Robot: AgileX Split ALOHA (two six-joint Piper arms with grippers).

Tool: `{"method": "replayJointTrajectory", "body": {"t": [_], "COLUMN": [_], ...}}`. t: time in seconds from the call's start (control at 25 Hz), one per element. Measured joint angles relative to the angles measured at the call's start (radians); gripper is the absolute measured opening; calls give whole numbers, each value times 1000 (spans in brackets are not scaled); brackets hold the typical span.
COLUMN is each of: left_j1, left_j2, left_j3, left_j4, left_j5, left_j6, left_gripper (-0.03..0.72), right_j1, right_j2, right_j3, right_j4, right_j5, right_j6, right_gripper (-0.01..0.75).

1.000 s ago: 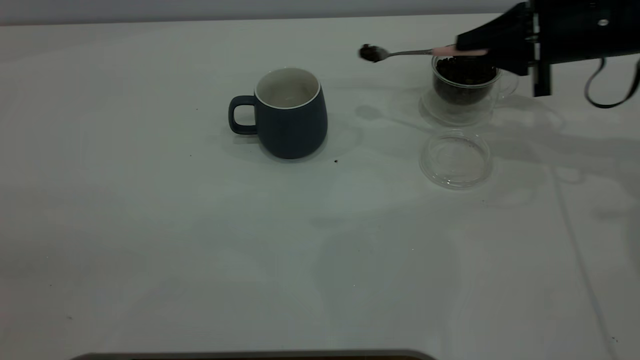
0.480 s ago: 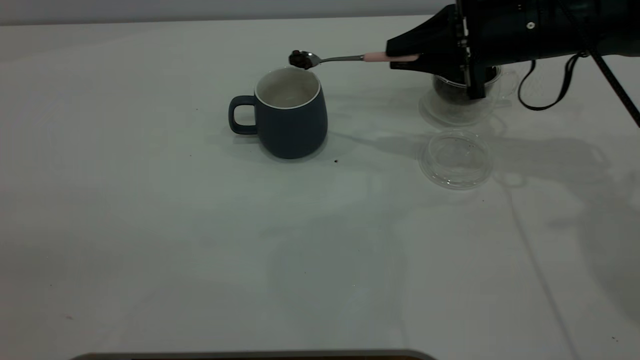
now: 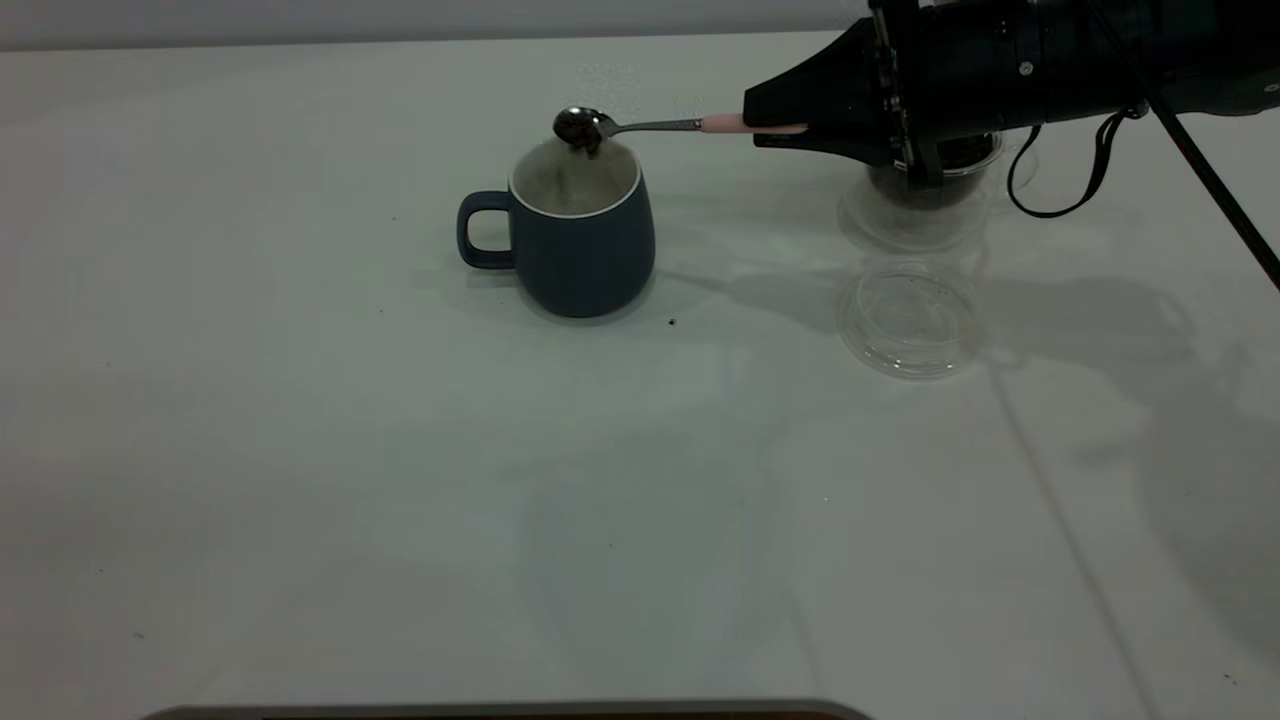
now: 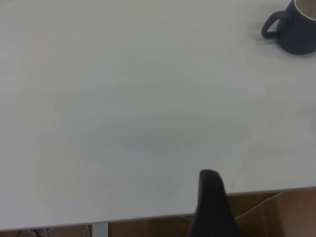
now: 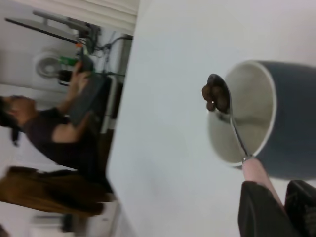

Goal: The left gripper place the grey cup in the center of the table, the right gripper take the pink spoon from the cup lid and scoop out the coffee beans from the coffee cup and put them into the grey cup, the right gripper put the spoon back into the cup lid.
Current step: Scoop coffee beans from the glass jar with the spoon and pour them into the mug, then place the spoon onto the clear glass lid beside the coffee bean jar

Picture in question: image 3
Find clear glass lid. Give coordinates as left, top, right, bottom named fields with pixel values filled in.
left=838, top=260, right=987, bottom=378

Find clear double-wall glass cup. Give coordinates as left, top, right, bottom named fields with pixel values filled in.
left=838, top=128, right=1041, bottom=251

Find dark coffee beans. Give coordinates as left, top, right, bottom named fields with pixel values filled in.
left=868, top=135, right=1001, bottom=209

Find metal spoon with pink handle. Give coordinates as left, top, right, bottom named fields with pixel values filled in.
left=553, top=106, right=809, bottom=156

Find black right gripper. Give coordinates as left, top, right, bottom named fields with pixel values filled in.
left=744, top=0, right=1041, bottom=187

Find dark blue ceramic mug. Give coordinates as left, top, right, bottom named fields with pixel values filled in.
left=457, top=134, right=658, bottom=320

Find black looped cable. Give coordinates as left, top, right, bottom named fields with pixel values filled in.
left=1006, top=103, right=1149, bottom=219

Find black straight cable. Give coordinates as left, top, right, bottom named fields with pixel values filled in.
left=1085, top=0, right=1280, bottom=291

